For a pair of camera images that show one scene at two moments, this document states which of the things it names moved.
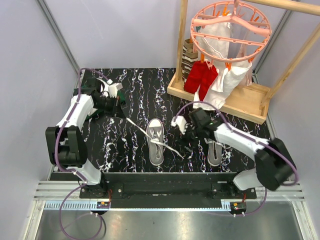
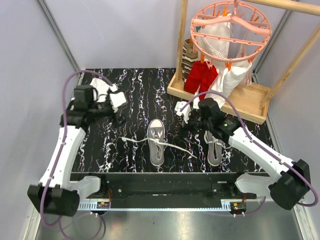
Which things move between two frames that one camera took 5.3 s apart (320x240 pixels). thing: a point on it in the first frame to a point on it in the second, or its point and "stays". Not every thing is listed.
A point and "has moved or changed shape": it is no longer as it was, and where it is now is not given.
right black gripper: [184, 139] to [187, 126]
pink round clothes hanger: [230, 31] stays
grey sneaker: [215, 152] stays
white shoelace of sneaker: [157, 140] has moved or changed shape
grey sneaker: [155, 130] stays
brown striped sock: [189, 57] stays
